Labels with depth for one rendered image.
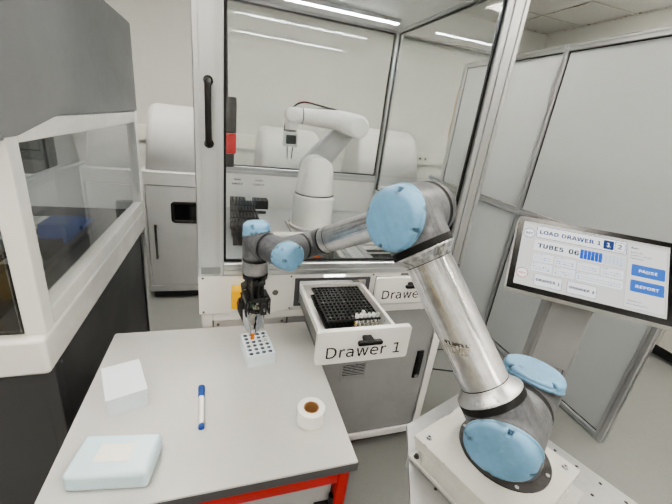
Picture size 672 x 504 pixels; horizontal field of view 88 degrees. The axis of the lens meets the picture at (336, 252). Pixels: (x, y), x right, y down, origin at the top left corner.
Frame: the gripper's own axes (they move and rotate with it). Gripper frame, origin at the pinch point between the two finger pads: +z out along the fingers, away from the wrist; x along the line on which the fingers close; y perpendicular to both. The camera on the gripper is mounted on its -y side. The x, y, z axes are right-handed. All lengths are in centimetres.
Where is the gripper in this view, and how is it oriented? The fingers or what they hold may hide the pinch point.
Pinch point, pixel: (252, 327)
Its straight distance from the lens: 115.2
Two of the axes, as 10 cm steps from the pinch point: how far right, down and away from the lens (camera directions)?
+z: -1.1, 9.3, 3.5
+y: 4.1, 3.7, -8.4
